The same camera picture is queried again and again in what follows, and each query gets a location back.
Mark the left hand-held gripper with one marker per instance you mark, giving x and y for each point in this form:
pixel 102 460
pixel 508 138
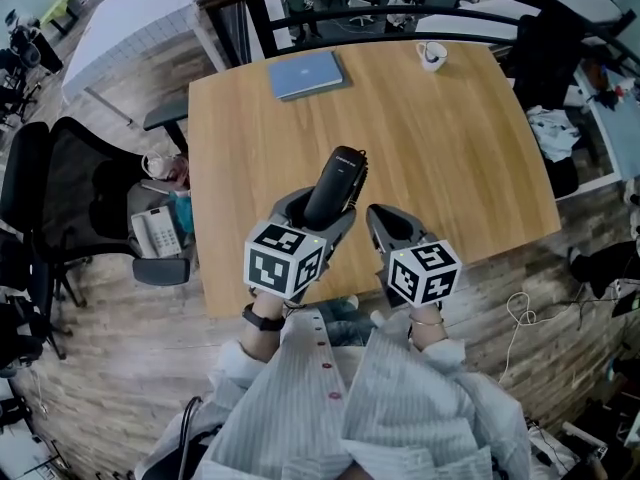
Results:
pixel 272 268

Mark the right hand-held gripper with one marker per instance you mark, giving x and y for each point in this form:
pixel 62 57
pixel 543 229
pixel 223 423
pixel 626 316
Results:
pixel 425 278

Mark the person's left forearm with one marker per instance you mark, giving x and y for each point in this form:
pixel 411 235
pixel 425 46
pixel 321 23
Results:
pixel 262 343

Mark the person's right forearm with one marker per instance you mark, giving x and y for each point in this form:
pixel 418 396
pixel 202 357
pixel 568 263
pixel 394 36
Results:
pixel 427 335

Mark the black mesh office chair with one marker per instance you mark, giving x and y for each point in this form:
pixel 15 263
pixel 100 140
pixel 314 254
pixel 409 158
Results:
pixel 65 183

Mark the person's right white shoe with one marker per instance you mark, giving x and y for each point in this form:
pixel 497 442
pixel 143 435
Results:
pixel 352 301

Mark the blue jeans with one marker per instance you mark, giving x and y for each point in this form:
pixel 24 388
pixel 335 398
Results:
pixel 345 325

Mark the black wristwatch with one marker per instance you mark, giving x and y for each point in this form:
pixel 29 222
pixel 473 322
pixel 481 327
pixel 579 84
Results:
pixel 265 322

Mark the teal cloth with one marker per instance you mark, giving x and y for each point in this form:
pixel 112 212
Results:
pixel 184 210

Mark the blue-grey laptop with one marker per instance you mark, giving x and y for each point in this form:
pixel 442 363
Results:
pixel 307 75

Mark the pink white pouch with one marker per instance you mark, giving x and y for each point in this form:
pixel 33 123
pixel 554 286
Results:
pixel 162 165

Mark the white cup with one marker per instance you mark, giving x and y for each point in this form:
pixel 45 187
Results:
pixel 432 58

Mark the striped light shirt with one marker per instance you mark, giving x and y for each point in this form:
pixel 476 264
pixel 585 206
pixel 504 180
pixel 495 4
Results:
pixel 390 408

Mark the white crumpled clothing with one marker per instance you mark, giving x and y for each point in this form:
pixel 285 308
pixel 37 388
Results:
pixel 552 133

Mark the black metal railing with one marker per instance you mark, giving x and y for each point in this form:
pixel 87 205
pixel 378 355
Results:
pixel 260 18

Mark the light blue table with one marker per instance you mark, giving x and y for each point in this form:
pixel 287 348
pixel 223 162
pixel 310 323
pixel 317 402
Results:
pixel 620 133

